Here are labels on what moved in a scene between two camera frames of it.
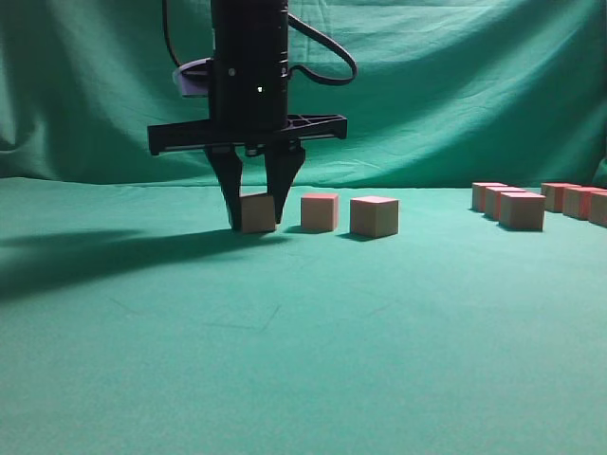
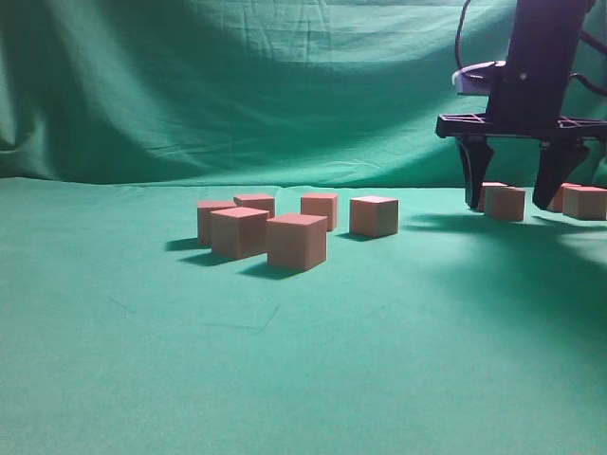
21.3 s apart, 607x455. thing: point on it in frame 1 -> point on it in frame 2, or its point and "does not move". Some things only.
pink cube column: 374,216 does not move
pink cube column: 524,211 -> 205,218
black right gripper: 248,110 -> 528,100
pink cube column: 597,208 -> 296,241
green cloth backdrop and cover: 382,317 does not move
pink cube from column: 319,211 does not move
